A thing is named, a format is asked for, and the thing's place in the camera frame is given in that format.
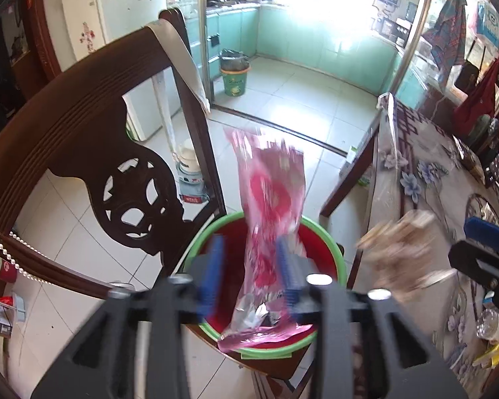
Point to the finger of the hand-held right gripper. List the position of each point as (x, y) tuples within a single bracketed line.
[(474, 264), (482, 228)]

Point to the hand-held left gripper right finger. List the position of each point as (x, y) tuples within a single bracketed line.
[(285, 274)]

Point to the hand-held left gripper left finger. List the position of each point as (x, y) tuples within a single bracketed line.
[(210, 282)]

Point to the red bucket with green rim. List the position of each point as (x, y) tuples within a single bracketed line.
[(235, 249)]

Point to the brown paper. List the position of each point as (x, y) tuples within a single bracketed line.
[(403, 249)]

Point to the pink plastic wrapper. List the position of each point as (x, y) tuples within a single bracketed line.
[(270, 191)]

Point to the clear plastic cup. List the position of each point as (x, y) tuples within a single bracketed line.
[(490, 324)]

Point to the brown open box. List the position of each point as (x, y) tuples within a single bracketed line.
[(470, 156)]

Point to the floral tablecloth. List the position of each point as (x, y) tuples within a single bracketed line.
[(432, 153)]

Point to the wooden table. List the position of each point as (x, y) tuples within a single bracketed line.
[(345, 183)]

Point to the white pot with red label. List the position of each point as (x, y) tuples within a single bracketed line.
[(189, 162)]

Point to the red hanging garment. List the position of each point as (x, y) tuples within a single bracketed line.
[(482, 95)]

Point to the small green white box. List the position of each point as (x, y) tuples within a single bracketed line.
[(351, 156)]

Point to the green bin with black bag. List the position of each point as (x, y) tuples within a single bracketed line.
[(234, 83)]

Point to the plaid hanging cloth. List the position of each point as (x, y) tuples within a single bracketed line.
[(449, 29)]

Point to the red cup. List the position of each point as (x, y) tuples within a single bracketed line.
[(6, 272)]

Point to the blue white bag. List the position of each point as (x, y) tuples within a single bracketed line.
[(488, 23)]

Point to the dark carved wooden chair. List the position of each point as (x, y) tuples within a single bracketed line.
[(66, 108)]

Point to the grey cloth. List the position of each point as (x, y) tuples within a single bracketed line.
[(179, 54)]

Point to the teal kitchen cabinets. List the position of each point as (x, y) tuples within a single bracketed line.
[(316, 37)]

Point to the white refrigerator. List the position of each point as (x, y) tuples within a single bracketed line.
[(120, 4)]

